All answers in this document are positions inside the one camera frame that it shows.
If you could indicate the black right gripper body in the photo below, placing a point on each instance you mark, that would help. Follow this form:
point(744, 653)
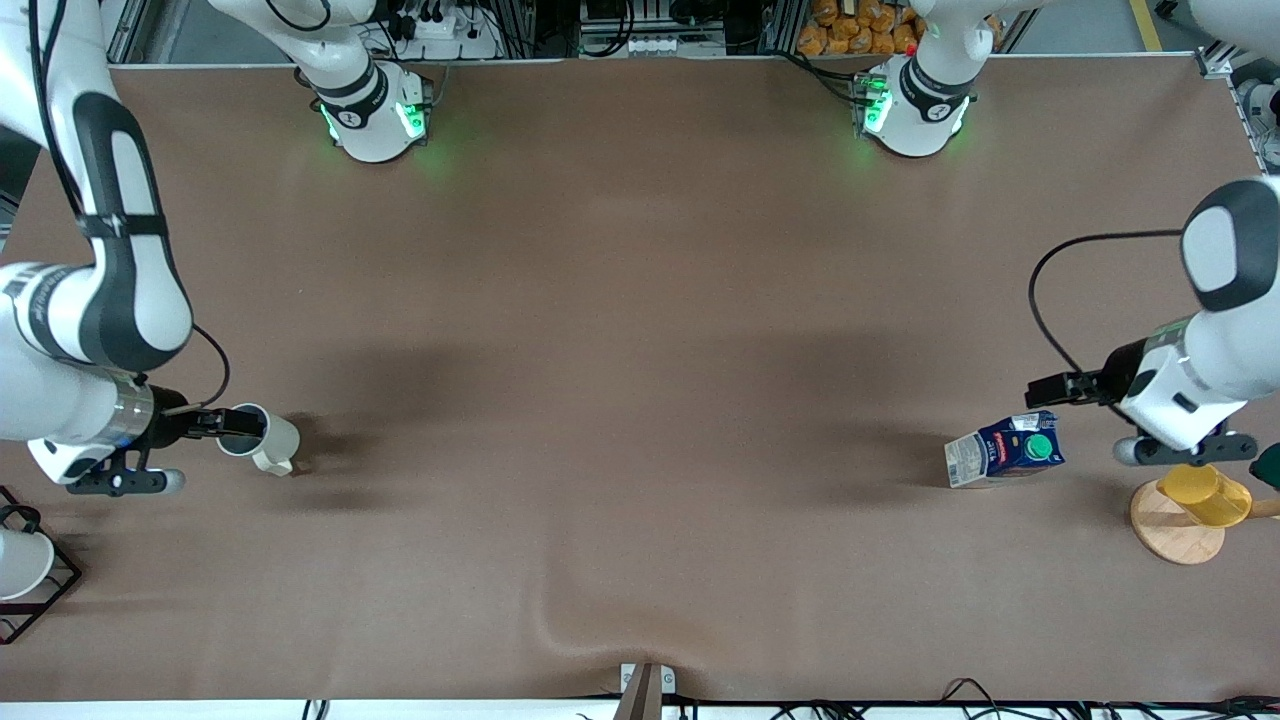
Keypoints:
point(170, 424)

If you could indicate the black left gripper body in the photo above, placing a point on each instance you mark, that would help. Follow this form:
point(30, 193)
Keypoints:
point(1124, 377)

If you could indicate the white ceramic mug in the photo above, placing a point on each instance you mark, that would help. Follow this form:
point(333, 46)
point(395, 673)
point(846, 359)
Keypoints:
point(275, 445)

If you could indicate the blue milk carton green cap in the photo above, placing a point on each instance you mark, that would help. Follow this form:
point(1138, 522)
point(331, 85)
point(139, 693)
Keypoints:
point(1005, 452)

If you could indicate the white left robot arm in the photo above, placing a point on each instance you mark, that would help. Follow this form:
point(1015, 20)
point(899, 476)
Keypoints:
point(1220, 360)

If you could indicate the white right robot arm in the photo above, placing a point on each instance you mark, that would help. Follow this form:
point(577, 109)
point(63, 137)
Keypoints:
point(120, 300)

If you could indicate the yellow plastic cup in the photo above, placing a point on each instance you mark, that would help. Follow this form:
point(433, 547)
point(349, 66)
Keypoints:
point(1205, 494)

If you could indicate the dark green cup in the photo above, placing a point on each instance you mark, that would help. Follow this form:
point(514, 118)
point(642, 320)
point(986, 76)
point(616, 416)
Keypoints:
point(1268, 467)

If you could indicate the white cup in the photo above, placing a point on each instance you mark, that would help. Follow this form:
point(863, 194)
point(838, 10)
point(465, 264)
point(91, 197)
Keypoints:
point(20, 565)

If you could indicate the wooden mug tree stand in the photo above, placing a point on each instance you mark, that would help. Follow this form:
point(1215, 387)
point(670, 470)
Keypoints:
point(1175, 535)

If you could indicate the white grey equipment beside table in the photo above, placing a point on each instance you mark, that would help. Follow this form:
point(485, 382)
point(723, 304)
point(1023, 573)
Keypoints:
point(1265, 115)

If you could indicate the bag of orange snacks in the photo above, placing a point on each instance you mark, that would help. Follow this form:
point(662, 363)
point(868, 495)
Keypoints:
point(855, 30)

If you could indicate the white power strip with plugs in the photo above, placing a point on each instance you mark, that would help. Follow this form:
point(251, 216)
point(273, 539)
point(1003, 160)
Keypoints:
point(440, 30)

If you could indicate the small white power strip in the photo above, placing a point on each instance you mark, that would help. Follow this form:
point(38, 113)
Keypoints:
point(655, 45)

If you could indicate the metal table corner bracket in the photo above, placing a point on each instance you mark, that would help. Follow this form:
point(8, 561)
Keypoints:
point(1216, 62)

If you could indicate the metal table edge bracket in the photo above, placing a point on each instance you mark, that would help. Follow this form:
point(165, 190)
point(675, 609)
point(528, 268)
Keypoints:
point(647, 690)

